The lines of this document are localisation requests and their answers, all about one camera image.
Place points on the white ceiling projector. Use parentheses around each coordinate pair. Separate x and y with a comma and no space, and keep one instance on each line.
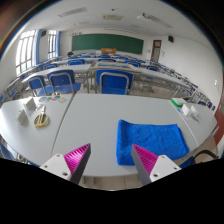
(142,15)

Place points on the colourful small cards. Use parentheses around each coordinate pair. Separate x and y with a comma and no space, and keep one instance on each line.
(53,99)

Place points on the orange lectern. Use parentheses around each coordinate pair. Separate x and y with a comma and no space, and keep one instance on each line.
(108,50)

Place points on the blue terry towel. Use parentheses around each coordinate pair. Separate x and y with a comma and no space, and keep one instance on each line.
(150,136)

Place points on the ceiling lights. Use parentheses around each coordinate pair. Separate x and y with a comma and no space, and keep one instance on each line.
(71,12)

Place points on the grey classroom desks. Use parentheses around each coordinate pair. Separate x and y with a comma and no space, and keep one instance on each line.
(80,67)

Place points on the green chalkboard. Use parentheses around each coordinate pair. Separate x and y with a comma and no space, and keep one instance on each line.
(106,43)

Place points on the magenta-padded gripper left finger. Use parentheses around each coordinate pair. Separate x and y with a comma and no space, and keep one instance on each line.
(58,165)

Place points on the large bright window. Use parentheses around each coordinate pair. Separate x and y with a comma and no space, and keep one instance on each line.
(25,51)

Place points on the narrow bright window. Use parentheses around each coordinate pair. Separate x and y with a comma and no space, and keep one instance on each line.
(51,43)

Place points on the black wall speaker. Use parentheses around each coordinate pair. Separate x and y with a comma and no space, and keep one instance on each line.
(170,39)
(43,33)

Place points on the brown door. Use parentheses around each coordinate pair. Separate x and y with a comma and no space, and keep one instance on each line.
(156,51)

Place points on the green and white box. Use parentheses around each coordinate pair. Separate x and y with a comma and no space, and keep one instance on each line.
(179,101)

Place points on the yellow tape roll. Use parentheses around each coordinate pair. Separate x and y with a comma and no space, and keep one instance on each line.
(41,125)

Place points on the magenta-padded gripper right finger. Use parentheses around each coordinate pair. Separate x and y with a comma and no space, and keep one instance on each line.
(161,166)

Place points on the blue curtain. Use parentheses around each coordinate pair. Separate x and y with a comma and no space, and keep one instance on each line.
(58,43)
(38,46)

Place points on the blue classroom chairs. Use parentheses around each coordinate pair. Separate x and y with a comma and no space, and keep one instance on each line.
(115,81)

